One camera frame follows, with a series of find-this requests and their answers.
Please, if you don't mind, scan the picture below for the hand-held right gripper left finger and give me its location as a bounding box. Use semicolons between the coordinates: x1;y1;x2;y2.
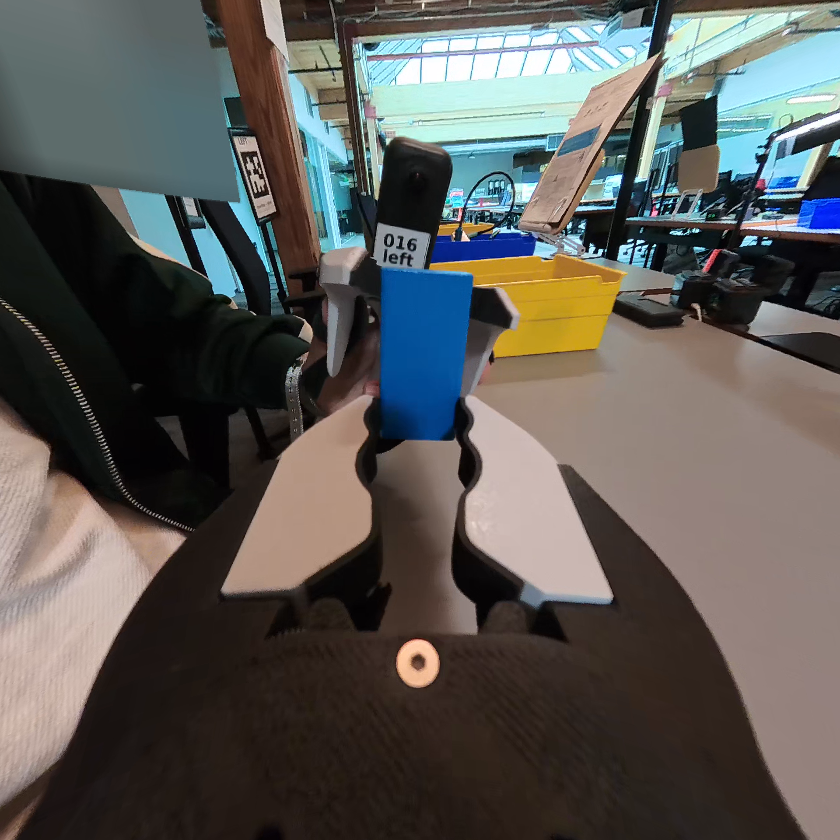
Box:
221;395;385;631

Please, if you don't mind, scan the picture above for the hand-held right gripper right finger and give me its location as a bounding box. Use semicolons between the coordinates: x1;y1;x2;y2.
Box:
451;395;616;631

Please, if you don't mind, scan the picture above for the blue rectangular block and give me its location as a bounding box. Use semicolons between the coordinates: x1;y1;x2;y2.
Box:
379;268;475;441

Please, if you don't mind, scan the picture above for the person's left forearm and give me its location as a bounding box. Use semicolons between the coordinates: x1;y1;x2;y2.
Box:
131;256;312;409

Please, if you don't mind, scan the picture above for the grey desk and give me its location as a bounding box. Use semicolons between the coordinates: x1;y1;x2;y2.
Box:
289;259;840;840

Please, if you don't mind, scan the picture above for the black desk mat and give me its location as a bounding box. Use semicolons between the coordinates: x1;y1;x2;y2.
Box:
758;331;840;376

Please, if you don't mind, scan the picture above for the person's left hand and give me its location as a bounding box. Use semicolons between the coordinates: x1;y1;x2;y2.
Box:
318;308;382;414

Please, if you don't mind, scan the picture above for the blue plastic bin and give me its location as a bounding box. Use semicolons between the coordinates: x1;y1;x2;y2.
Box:
797;197;840;232
430;231;538;265

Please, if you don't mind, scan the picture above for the silver wristwatch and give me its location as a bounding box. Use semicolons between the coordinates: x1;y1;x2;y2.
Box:
283;357;309;445

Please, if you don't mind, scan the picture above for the black office chair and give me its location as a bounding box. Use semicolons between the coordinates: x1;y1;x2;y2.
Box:
282;269;330;317

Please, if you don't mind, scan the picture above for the black framed marker sign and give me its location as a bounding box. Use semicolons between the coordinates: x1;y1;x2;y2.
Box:
230;128;279;225

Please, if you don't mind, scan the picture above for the cardboard sheet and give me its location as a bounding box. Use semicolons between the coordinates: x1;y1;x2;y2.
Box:
518;52;667;235

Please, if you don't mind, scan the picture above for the black high-back chair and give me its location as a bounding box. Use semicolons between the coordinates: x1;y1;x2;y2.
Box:
197;197;274;317

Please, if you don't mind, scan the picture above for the white paper notice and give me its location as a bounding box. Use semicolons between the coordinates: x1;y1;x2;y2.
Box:
259;0;291;64

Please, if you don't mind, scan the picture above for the black pole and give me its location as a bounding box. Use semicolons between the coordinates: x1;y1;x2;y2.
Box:
604;0;677;261

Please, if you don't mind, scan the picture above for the black flat box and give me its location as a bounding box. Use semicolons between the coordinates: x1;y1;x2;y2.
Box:
613;292;688;329

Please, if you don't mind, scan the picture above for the person's white clothing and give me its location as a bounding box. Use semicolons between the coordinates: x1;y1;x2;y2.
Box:
0;400;189;840

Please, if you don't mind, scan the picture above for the black battery charger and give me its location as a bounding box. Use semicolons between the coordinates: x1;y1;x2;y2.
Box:
712;276;767;327
676;272;718;311

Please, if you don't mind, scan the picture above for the wooden book stand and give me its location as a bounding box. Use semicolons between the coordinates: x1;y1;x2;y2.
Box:
676;144;723;215

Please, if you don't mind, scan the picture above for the person's green jacket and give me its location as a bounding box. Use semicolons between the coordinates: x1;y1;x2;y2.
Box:
0;174;309;534

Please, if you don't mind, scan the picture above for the black monitor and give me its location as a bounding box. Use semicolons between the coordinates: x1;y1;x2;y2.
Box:
679;95;721;153

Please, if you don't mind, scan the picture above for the black bar lamp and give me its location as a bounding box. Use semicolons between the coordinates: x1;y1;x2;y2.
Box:
728;110;840;252

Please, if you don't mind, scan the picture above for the black looped cable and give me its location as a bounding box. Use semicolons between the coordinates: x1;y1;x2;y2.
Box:
459;172;517;242

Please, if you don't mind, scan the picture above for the wooden post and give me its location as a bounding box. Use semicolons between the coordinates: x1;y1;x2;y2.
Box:
217;0;324;298

